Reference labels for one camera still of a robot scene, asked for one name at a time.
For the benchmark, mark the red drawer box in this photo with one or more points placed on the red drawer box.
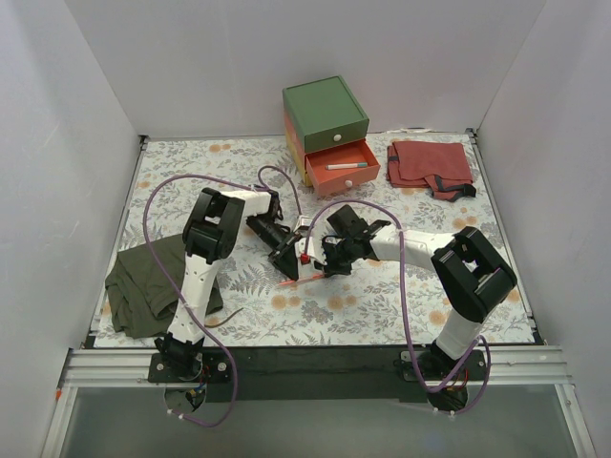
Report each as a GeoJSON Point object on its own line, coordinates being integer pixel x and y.
{"type": "Point", "coordinates": [334, 170]}

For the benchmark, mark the yellow drawer box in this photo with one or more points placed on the yellow drawer box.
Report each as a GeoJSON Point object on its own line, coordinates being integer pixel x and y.
{"type": "Point", "coordinates": [299, 157]}

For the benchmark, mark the olive green cloth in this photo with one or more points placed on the olive green cloth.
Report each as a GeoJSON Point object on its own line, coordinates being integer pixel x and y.
{"type": "Point", "coordinates": [142, 290]}

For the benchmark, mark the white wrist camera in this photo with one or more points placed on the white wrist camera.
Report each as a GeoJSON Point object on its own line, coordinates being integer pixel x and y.
{"type": "Point", "coordinates": [309, 250]}
{"type": "Point", "coordinates": [303, 223]}

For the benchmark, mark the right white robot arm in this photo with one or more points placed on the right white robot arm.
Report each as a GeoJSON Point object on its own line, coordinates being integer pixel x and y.
{"type": "Point", "coordinates": [474, 276]}

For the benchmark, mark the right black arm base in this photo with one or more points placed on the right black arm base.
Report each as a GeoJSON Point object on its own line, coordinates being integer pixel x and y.
{"type": "Point", "coordinates": [434, 365]}

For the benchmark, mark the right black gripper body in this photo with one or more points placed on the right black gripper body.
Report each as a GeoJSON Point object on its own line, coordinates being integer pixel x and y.
{"type": "Point", "coordinates": [331, 250]}

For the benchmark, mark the green drawer box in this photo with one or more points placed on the green drawer box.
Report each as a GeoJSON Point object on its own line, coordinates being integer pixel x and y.
{"type": "Point", "coordinates": [325, 114]}

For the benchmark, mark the teal capped white marker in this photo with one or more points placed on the teal capped white marker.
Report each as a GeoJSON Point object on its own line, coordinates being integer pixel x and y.
{"type": "Point", "coordinates": [344, 166]}

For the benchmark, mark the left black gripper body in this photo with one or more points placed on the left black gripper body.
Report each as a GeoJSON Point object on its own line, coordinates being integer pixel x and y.
{"type": "Point", "coordinates": [284, 249]}

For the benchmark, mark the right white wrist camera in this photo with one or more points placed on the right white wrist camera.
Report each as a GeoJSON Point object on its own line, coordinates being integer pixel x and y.
{"type": "Point", "coordinates": [309, 250]}

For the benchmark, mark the aluminium front rail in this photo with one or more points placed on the aluminium front rail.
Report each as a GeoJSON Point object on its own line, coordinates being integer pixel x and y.
{"type": "Point", "coordinates": [510, 365]}

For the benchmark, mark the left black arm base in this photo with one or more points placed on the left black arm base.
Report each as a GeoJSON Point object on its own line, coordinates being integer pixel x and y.
{"type": "Point", "coordinates": [177, 362]}

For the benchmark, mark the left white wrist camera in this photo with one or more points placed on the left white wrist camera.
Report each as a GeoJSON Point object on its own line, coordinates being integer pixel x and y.
{"type": "Point", "coordinates": [303, 223]}

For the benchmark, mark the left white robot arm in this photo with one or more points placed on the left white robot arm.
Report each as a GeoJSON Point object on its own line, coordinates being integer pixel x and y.
{"type": "Point", "coordinates": [210, 235]}

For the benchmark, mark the orange pen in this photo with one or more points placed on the orange pen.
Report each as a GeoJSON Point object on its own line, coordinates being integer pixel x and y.
{"type": "Point", "coordinates": [302, 280]}

